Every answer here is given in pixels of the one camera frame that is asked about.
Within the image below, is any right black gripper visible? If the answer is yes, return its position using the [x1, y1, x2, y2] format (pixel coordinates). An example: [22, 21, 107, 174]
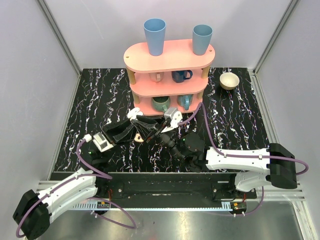
[130, 114, 185, 162]

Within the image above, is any white earbud charging case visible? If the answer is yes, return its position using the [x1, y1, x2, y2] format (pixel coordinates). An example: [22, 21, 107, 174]
[127, 107, 144, 120]

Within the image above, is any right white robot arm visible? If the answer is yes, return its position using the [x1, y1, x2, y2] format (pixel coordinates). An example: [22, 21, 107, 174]
[130, 114, 298, 199]

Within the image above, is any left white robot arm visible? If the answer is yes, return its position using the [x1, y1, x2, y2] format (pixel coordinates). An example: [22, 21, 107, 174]
[12, 119, 137, 240]

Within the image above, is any green ceramic mug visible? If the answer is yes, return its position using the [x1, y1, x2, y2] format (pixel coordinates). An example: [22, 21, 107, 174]
[151, 96, 171, 113]

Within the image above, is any light blue butterfly mug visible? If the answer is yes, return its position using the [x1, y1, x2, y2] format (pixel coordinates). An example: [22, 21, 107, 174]
[177, 94, 193, 111]

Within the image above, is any beige mug on shelf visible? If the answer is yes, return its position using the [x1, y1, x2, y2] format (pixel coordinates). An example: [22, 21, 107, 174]
[149, 72, 164, 83]

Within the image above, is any pink three-tier wooden shelf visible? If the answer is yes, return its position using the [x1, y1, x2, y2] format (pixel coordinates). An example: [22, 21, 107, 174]
[123, 39, 216, 116]

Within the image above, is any dark blue faceted mug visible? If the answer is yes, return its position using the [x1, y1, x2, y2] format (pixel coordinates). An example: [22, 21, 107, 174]
[171, 70, 193, 83]

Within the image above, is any cream ceramic bowl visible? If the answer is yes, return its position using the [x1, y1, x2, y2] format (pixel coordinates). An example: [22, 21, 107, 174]
[219, 72, 240, 90]

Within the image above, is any left blue plastic cup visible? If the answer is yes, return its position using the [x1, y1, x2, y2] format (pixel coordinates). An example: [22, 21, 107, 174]
[143, 18, 166, 56]

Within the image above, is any blue plastic cup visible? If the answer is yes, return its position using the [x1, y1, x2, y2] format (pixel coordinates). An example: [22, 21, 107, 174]
[192, 24, 213, 56]
[143, 18, 166, 56]

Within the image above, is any right blue plastic cup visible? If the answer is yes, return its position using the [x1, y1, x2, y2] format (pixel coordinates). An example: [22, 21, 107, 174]
[192, 24, 213, 56]

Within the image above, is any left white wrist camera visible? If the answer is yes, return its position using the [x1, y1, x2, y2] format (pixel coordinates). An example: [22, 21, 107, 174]
[84, 132, 114, 153]

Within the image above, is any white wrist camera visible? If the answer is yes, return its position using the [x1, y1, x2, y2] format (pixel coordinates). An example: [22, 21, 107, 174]
[84, 132, 114, 153]
[162, 107, 183, 133]

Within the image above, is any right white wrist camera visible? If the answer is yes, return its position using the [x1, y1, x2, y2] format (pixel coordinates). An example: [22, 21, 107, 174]
[162, 107, 183, 133]

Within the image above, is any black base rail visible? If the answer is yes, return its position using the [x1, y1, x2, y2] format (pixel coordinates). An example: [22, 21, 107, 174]
[98, 172, 257, 201]

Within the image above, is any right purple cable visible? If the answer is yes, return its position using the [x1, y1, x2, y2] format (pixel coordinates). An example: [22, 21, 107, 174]
[178, 101, 310, 217]

